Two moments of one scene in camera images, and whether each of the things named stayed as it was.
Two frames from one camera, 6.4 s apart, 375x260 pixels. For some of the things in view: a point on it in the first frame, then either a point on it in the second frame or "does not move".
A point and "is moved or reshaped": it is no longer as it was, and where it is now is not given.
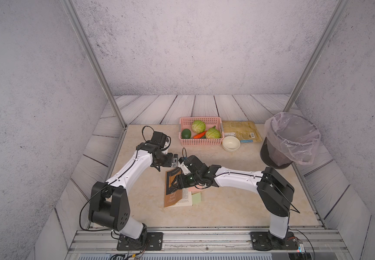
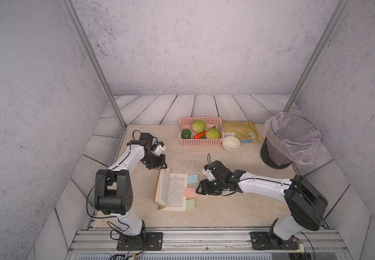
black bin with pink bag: [290, 137] does not move
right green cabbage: [212, 133] does not move
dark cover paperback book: [174, 196] is moved or reshaped
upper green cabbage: [198, 126] does not move
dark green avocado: [186, 134] does not move
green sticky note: [196, 198] to [190, 204]
